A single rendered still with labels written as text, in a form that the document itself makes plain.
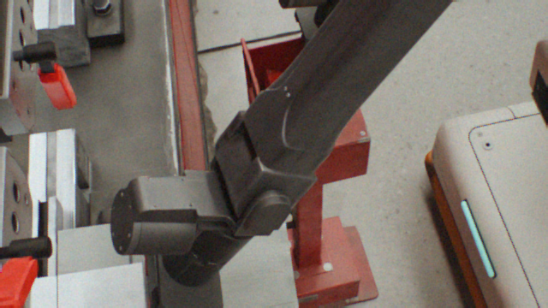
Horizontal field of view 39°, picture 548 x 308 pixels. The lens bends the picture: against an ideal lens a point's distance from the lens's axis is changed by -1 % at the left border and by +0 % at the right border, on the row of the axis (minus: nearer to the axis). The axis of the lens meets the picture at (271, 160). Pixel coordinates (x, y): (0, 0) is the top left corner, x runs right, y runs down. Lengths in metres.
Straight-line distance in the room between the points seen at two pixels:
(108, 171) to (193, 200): 0.46
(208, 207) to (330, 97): 0.15
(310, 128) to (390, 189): 1.46
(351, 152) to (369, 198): 0.81
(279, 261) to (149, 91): 0.40
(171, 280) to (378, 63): 0.31
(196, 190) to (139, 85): 0.52
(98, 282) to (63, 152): 0.20
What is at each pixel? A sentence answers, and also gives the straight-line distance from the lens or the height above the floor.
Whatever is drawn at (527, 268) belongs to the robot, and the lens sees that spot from 1.70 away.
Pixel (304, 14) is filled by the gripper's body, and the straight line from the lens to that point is 1.19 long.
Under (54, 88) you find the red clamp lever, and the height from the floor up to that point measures 1.20.
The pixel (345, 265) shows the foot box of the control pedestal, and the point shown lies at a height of 0.12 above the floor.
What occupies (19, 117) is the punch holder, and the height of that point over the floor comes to 1.22.
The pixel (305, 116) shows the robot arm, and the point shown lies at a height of 1.31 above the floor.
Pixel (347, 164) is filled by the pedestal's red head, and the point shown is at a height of 0.71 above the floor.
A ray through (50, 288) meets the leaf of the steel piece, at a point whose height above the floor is 1.00.
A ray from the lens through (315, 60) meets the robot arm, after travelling 0.58.
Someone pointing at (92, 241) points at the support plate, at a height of 1.00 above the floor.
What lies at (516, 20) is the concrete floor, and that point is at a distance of 2.43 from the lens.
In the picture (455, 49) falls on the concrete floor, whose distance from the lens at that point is 2.32.
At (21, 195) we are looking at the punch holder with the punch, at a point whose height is 1.21.
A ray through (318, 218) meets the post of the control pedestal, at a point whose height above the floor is 0.38.
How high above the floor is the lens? 1.80
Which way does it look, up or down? 60 degrees down
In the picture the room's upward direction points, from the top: 5 degrees counter-clockwise
